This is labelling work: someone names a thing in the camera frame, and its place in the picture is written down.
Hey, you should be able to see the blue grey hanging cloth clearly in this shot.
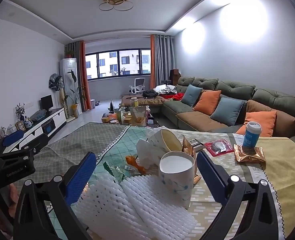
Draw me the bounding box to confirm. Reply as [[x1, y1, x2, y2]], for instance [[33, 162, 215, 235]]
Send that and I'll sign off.
[[49, 73, 63, 92]]

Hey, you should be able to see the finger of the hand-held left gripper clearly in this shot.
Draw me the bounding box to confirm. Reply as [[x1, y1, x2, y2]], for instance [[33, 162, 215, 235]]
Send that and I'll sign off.
[[0, 134, 49, 160], [0, 130, 24, 155]]

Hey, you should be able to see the blue patterned pouch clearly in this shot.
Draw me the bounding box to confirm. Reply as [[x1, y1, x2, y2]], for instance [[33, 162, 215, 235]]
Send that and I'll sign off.
[[30, 110, 47, 122]]

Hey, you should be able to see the window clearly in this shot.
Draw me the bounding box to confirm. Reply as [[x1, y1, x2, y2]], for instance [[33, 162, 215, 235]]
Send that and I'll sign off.
[[85, 48, 152, 81]]

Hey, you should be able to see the blue cushion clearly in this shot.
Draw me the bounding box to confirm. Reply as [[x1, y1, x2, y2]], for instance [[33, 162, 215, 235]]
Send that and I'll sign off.
[[181, 84, 203, 107], [210, 97, 247, 127]]

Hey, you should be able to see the white tv cabinet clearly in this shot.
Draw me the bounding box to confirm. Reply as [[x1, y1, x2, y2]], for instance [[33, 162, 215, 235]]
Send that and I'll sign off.
[[0, 107, 67, 153]]

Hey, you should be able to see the grey orange curtain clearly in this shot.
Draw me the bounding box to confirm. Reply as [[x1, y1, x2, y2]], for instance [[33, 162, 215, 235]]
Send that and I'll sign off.
[[65, 40, 93, 112], [150, 34, 175, 88]]

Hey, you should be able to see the green sofa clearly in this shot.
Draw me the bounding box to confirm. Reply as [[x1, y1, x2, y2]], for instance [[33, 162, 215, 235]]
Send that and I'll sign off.
[[121, 76, 295, 153]]

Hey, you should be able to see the white standing air conditioner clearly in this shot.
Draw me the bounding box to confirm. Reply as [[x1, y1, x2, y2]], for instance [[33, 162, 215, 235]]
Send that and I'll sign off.
[[59, 58, 81, 115]]

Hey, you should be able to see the tall potted plant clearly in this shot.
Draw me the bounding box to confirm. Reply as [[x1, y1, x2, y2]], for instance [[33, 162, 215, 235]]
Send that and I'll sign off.
[[64, 69, 86, 119]]

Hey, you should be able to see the beige floor stand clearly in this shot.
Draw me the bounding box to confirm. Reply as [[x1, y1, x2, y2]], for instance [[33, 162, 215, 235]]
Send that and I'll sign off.
[[60, 87, 69, 119]]

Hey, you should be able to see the red cloth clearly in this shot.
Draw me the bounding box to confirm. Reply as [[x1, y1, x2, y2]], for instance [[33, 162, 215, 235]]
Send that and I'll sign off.
[[160, 92, 185, 100]]

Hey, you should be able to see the blue lidded cup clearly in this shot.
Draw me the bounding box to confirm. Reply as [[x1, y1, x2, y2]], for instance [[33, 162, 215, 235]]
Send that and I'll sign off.
[[243, 121, 262, 148]]

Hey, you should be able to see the brown wooden cabinet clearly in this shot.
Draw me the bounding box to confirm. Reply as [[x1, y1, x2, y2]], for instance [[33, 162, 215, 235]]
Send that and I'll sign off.
[[170, 69, 181, 85]]

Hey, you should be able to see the white clothes pile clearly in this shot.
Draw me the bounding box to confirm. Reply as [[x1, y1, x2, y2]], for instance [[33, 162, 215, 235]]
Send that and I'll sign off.
[[155, 84, 178, 94]]

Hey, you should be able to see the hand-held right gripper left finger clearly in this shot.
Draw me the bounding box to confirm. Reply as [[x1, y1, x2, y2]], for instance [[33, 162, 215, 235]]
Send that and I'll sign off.
[[14, 152, 96, 240]]

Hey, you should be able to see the brown gold foil bag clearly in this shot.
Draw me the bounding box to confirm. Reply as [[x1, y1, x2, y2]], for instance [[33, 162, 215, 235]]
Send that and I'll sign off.
[[182, 135, 202, 184]]

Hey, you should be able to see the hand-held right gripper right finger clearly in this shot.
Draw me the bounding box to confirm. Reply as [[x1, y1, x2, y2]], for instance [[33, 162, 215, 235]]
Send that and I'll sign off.
[[197, 151, 279, 240]]

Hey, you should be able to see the group of glass jars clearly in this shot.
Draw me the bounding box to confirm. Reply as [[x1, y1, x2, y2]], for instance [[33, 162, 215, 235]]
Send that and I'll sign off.
[[101, 97, 148, 127]]

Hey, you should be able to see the plain white paper cup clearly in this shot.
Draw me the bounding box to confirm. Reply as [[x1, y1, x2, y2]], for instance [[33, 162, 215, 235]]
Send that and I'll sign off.
[[147, 128, 183, 153]]

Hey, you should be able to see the blue dotted paper cup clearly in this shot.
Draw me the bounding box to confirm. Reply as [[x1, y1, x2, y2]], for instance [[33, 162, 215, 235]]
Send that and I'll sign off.
[[159, 151, 196, 202]]

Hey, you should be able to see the patterned tablecloth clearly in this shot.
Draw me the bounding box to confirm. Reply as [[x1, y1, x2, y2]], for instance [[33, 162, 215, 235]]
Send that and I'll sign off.
[[12, 122, 295, 240]]

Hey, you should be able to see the white office chair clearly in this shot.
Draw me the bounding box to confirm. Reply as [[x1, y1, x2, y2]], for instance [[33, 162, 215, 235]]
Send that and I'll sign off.
[[129, 77, 146, 94]]

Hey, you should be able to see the white foam net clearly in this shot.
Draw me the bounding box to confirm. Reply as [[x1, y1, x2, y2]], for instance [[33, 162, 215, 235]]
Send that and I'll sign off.
[[120, 174, 198, 233], [74, 174, 143, 240]]

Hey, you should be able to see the black bag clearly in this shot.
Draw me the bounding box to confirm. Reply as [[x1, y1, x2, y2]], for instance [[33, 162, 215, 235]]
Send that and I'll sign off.
[[142, 89, 159, 98]]

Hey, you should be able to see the red packet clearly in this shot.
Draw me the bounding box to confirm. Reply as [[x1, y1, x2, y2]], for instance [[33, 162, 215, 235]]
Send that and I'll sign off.
[[204, 139, 234, 157]]

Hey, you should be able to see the white tissue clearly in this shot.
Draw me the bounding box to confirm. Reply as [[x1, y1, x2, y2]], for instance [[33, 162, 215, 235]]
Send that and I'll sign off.
[[136, 137, 164, 172]]

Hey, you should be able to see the small black packet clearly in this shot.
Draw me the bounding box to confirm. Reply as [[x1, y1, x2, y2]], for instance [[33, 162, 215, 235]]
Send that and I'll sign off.
[[188, 139, 204, 152]]

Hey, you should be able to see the small potted plant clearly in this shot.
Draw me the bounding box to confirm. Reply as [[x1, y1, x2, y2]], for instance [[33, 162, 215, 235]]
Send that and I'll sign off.
[[15, 103, 26, 122]]

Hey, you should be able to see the clear snack bag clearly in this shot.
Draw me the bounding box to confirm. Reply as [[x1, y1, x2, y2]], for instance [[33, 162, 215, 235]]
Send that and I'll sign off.
[[130, 106, 147, 127]]

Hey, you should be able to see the orange wrapper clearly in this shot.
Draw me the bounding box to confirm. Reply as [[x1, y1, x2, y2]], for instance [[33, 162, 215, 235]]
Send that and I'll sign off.
[[126, 155, 147, 175]]

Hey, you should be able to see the orange cushion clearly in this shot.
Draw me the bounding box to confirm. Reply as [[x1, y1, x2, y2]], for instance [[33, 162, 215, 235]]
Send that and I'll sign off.
[[236, 110, 277, 138], [193, 89, 222, 116]]

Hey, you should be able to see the gold snack packet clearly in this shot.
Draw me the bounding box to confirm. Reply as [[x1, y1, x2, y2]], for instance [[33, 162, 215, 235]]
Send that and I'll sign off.
[[234, 144, 267, 165]]

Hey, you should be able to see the green wrapper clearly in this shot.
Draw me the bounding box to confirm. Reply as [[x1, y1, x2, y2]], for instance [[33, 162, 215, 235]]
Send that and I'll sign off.
[[103, 160, 134, 182]]

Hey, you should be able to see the black monitor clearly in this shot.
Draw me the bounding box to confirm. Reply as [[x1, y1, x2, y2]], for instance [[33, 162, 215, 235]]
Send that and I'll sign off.
[[40, 94, 54, 113]]

